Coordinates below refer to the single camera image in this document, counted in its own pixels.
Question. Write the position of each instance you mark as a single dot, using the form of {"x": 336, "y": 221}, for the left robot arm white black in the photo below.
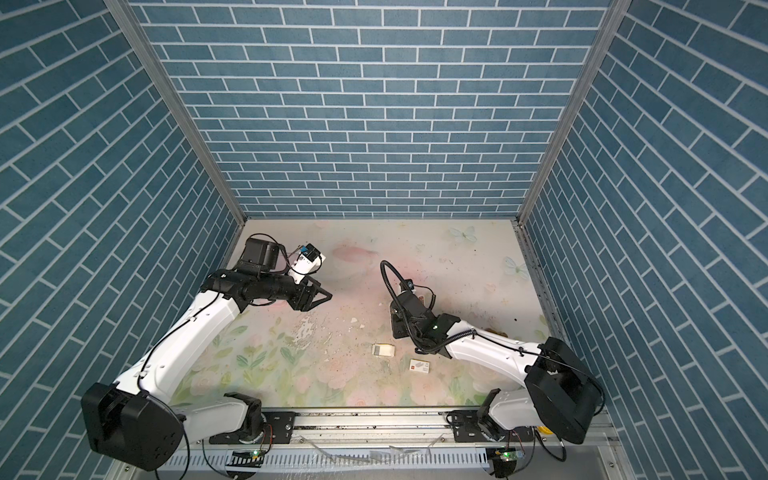
{"x": 132, "y": 420}

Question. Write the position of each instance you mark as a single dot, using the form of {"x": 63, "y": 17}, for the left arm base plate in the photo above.
{"x": 273, "y": 428}

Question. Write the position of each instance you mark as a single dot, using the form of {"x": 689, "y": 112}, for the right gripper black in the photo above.
{"x": 396, "y": 327}

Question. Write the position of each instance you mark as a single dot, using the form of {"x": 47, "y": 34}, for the white slotted cable duct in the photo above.
{"x": 285, "y": 460}

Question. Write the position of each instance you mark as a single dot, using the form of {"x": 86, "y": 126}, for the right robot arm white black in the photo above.
{"x": 556, "y": 390}

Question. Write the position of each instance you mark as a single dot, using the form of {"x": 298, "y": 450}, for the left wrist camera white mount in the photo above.
{"x": 305, "y": 261}

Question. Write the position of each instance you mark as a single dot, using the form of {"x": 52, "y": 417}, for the white staple box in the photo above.
{"x": 419, "y": 366}

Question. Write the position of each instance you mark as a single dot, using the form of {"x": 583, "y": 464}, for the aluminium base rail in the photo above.
{"x": 400, "y": 428}

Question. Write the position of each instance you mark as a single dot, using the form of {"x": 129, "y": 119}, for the staple box tray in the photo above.
{"x": 383, "y": 350}

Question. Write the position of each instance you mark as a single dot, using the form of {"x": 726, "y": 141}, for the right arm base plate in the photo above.
{"x": 474, "y": 426}

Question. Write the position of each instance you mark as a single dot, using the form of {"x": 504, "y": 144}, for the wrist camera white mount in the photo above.
{"x": 406, "y": 285}
{"x": 305, "y": 261}

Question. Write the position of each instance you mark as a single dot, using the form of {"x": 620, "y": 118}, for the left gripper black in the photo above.
{"x": 307, "y": 302}

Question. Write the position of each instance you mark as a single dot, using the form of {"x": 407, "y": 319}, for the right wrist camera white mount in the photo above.
{"x": 406, "y": 285}

